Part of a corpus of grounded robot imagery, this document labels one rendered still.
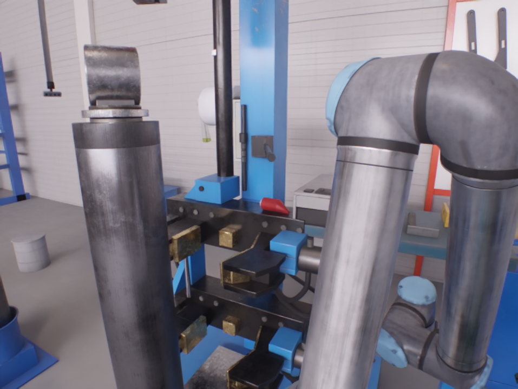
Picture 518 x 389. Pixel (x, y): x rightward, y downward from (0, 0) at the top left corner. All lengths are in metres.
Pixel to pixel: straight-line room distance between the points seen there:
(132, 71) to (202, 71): 2.86
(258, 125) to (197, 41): 2.39
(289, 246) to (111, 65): 0.78
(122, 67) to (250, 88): 0.79
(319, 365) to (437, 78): 0.42
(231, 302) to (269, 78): 1.07
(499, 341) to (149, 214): 1.90
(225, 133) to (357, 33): 1.86
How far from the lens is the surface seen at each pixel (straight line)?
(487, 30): 2.97
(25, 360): 2.40
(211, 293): 1.61
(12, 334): 2.31
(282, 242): 1.12
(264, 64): 1.46
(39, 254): 3.67
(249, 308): 1.52
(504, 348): 2.18
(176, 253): 1.28
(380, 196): 0.42
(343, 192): 0.43
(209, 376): 1.84
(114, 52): 0.83
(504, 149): 0.41
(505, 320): 2.08
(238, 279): 1.06
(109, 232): 0.83
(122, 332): 0.98
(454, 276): 0.56
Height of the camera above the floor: 1.48
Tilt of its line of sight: 15 degrees down
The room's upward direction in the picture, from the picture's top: straight up
